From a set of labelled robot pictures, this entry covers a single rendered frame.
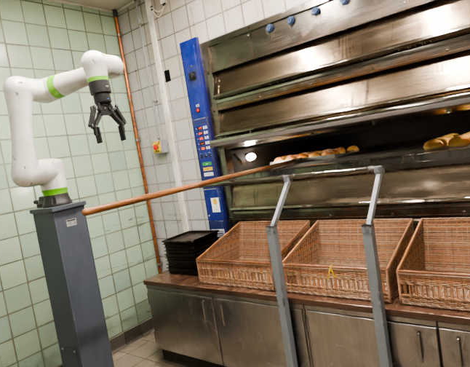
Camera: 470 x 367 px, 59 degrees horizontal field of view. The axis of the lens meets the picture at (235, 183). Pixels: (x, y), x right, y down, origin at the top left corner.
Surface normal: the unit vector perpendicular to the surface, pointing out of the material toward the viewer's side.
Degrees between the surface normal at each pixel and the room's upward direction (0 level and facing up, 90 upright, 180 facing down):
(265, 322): 90
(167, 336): 90
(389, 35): 69
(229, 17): 90
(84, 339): 90
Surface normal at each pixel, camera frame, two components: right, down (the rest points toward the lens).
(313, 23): -0.61, 0.16
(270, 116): -0.63, -0.18
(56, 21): 0.78, -0.07
